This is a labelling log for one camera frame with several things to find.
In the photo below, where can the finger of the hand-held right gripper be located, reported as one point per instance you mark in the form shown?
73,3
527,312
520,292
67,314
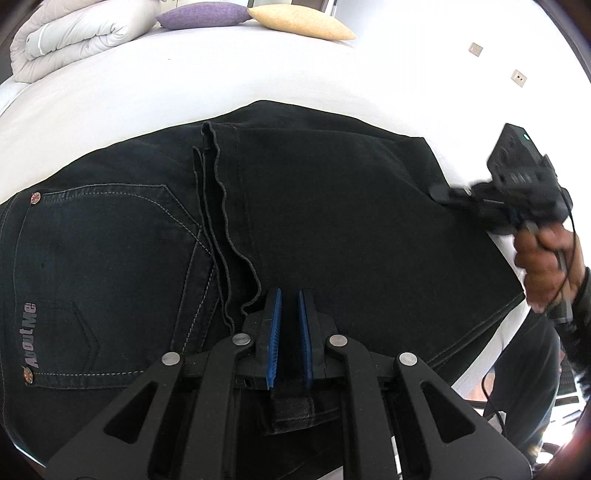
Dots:
452,194

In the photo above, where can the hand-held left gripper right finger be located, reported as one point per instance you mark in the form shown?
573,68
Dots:
305,341

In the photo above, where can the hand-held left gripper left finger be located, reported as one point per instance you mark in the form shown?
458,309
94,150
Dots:
275,341

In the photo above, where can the black denim pants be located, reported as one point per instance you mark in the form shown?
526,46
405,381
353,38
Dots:
323,207

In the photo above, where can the person's right forearm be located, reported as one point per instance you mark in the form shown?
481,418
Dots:
577,318

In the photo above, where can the person's right hand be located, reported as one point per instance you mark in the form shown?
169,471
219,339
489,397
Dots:
549,267

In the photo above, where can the person's dark clothed leg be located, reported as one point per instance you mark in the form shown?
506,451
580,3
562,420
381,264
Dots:
526,369

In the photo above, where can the bed with grey sheet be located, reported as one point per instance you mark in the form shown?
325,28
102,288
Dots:
277,69

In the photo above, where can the yellow cushion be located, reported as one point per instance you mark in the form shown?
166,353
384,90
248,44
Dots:
300,21

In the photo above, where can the purple cushion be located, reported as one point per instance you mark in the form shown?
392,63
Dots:
203,15

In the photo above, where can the folded beige grey duvet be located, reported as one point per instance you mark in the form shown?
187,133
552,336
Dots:
78,32

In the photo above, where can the beige wall socket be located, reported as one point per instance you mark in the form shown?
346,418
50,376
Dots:
475,49
519,77

